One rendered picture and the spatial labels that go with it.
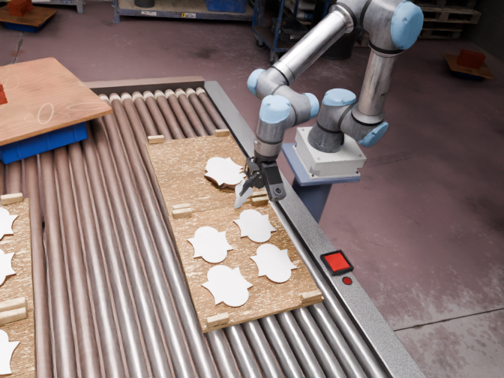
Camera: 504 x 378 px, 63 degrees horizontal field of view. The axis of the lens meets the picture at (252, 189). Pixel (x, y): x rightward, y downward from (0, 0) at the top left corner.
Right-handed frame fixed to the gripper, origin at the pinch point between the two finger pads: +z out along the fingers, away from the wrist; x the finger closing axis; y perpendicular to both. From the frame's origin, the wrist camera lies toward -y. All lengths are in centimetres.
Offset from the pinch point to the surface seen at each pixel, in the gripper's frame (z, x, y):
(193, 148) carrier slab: 9.0, 8.7, 45.0
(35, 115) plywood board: -1, 62, 59
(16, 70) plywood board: -1, 69, 94
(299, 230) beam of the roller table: 11.1, -15.2, -3.1
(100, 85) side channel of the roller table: 8, 38, 96
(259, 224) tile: 8.0, -1.6, -0.1
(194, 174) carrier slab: 9.0, 12.1, 29.4
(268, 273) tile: 8.1, 2.9, -18.8
